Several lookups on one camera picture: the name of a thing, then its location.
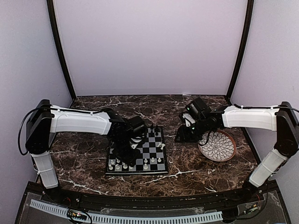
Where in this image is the black grey chessboard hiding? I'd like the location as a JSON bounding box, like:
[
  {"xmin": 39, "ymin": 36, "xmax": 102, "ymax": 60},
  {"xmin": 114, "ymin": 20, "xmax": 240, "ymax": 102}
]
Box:
[{"xmin": 105, "ymin": 126, "xmax": 169, "ymax": 175}]

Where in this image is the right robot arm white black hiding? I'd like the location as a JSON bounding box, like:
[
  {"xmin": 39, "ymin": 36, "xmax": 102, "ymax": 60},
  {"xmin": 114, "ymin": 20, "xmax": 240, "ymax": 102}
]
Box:
[{"xmin": 175, "ymin": 97, "xmax": 299, "ymax": 203}]

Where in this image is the black front table rail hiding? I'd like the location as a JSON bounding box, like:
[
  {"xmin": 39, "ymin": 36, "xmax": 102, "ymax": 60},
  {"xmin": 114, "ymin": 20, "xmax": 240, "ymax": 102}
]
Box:
[{"xmin": 42, "ymin": 188, "xmax": 257, "ymax": 210}]

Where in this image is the black frame post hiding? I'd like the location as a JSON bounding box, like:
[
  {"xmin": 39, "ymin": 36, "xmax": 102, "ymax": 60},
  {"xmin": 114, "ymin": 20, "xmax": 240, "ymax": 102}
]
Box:
[
  {"xmin": 226, "ymin": 0, "xmax": 254, "ymax": 102},
  {"xmin": 46, "ymin": 0, "xmax": 77, "ymax": 100}
]

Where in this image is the right black frame post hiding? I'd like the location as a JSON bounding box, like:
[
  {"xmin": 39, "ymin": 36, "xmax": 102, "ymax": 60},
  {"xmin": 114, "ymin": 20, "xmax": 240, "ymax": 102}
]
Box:
[{"xmin": 226, "ymin": 0, "xmax": 254, "ymax": 102}]

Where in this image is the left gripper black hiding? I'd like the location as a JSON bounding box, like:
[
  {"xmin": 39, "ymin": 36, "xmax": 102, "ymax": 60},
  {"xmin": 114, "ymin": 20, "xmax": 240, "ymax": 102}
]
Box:
[{"xmin": 112, "ymin": 136, "xmax": 141, "ymax": 167}]

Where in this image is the left black frame post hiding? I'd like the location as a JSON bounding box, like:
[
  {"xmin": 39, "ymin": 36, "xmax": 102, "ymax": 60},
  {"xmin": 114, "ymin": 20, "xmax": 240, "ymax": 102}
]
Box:
[{"xmin": 46, "ymin": 0, "xmax": 77, "ymax": 100}]

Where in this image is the white slotted cable duct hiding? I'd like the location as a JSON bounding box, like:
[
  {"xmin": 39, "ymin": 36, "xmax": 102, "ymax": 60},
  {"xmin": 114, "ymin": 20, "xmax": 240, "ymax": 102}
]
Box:
[{"xmin": 29, "ymin": 199, "xmax": 223, "ymax": 224}]

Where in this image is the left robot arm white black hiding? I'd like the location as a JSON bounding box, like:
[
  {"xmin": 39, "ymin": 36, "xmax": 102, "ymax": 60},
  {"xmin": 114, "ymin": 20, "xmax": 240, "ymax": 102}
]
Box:
[{"xmin": 20, "ymin": 99, "xmax": 148, "ymax": 203}]

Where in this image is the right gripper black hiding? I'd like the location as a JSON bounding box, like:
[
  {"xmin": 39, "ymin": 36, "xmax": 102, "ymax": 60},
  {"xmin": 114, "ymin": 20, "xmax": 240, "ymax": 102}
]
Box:
[{"xmin": 174, "ymin": 117, "xmax": 209, "ymax": 143}]

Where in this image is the patterned ceramic plate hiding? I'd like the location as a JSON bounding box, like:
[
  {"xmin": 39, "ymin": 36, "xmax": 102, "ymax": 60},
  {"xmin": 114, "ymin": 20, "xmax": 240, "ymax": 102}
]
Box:
[{"xmin": 198, "ymin": 130, "xmax": 236, "ymax": 162}]

